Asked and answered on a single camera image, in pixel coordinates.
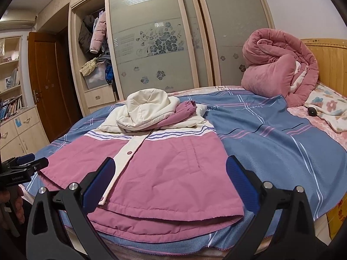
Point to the beige bookshelf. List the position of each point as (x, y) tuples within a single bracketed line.
[(19, 57)]

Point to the plain frosted sliding door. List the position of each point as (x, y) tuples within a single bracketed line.
[(233, 32)]

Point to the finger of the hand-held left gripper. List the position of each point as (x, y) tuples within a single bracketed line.
[(38, 165), (23, 159)]

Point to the white air conditioner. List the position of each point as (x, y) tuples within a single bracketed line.
[(16, 21)]

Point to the blue sticker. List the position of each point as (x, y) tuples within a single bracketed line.
[(18, 122)]

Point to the dark hanging coat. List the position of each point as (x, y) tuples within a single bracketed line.
[(85, 35)]

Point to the brown wooden door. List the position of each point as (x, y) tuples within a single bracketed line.
[(46, 86)]

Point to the pink quilt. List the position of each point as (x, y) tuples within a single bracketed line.
[(271, 65)]

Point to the person's left hand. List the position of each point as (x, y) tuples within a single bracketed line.
[(19, 210)]

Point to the small black object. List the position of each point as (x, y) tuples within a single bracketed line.
[(311, 110)]

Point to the pink and white hooded jacket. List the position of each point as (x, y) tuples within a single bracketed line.
[(168, 168)]

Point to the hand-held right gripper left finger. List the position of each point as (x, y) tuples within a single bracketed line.
[(99, 184)]

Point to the yellow cardboard box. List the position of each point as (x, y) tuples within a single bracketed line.
[(338, 216)]

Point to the pink puffer jacket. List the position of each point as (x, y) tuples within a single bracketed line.
[(98, 32)]

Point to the floral frosted sliding door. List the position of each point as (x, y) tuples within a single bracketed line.
[(151, 67)]

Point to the beige crumpled cloth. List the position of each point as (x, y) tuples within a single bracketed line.
[(89, 67)]

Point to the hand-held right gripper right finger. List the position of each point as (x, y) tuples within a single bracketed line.
[(242, 184)]

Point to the floral pillow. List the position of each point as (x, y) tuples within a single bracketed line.
[(330, 105)]

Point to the beige wardrobe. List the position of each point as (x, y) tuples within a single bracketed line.
[(74, 59)]

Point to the beige side cabinet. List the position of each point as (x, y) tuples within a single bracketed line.
[(24, 132)]

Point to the grey folded clothes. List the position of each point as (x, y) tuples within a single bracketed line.
[(103, 58)]

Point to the clear plastic storage box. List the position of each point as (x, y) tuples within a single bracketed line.
[(95, 80)]

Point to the blue garment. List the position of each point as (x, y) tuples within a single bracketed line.
[(109, 74)]

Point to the beige wardrobe drawer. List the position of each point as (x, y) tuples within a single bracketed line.
[(103, 108), (99, 96)]

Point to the wooden headboard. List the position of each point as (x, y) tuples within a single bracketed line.
[(330, 59)]

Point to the row of books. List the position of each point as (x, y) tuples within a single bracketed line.
[(10, 107)]

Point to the blue striped blanket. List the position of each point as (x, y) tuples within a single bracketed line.
[(271, 146)]

